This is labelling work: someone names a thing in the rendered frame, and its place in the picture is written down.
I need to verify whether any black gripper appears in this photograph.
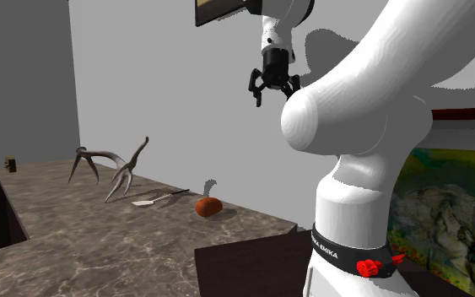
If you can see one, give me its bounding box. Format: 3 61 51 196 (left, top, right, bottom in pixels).
247 47 302 108

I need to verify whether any orange-brown potato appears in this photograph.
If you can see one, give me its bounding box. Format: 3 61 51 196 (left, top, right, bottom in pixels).
195 197 224 219

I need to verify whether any brown antler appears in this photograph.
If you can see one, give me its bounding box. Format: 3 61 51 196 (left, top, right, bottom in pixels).
67 136 150 204

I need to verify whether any small brown box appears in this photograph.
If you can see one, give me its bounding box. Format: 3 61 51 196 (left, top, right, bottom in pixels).
3 155 18 174

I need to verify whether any dark-framed wall picture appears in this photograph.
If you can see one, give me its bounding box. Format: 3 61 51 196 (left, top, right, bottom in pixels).
194 0 249 28

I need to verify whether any white spatula with black handle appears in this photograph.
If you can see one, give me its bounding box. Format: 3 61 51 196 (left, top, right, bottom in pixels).
131 188 191 207

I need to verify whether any colourful wall painting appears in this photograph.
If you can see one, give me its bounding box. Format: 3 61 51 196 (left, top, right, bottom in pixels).
386 107 475 297

